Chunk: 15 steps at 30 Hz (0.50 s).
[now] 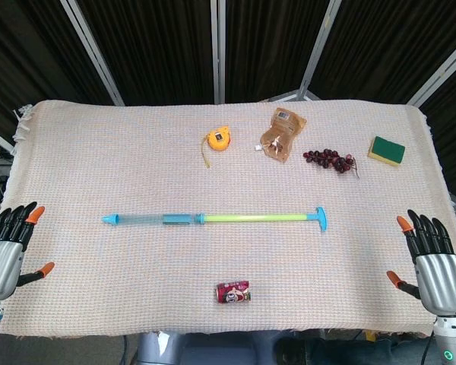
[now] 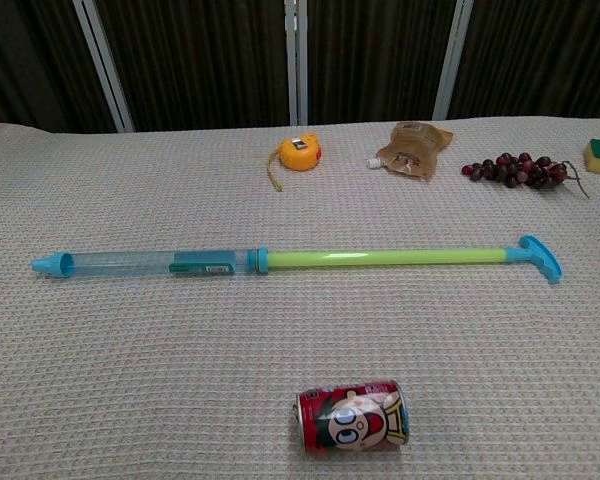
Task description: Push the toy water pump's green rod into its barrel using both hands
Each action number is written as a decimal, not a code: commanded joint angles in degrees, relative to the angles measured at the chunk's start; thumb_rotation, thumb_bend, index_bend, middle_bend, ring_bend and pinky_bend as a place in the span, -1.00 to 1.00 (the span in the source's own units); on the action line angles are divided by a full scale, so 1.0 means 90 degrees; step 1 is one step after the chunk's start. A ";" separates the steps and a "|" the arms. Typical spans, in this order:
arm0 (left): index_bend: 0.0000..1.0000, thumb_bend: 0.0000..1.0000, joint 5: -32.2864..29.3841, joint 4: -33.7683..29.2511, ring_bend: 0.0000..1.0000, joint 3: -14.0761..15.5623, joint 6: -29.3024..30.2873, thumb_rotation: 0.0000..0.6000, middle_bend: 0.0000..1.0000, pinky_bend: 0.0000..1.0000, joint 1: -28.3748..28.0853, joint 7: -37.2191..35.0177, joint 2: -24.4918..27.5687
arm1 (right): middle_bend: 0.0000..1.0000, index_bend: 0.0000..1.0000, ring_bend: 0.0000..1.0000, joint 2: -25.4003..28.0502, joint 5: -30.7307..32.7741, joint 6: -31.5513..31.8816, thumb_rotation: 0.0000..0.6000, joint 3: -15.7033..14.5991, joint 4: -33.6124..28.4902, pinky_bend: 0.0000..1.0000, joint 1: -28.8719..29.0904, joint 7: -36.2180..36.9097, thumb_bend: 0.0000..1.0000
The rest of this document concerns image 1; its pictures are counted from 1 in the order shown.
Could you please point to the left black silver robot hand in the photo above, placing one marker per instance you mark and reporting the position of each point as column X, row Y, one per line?
column 2, row 262

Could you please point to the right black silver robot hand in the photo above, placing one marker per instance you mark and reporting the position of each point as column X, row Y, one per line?
column 441, row 277

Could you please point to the green blue water pump toy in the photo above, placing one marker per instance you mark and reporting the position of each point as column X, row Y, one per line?
column 232, row 218

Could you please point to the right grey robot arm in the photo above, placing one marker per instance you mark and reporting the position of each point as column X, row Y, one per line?
column 452, row 342

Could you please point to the pink woven tablecloth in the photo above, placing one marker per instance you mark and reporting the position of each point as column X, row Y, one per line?
column 137, row 266

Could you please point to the green yellow sponge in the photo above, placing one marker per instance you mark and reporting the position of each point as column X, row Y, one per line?
column 387, row 149

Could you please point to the dark red grape bunch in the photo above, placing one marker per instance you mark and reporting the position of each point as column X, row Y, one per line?
column 328, row 157

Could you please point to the red cartoon soda can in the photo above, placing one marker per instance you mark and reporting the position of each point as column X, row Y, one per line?
column 233, row 292

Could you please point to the brown spouted drink pouch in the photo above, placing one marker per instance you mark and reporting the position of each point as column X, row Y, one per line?
column 281, row 137

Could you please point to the grey robot torso base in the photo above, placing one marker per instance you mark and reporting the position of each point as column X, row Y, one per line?
column 197, row 350

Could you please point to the yellow tape measure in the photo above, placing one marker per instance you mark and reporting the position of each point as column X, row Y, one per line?
column 218, row 140

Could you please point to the white metal screen post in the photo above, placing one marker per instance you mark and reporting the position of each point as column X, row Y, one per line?
column 441, row 76
column 319, row 49
column 93, row 53
column 218, row 49

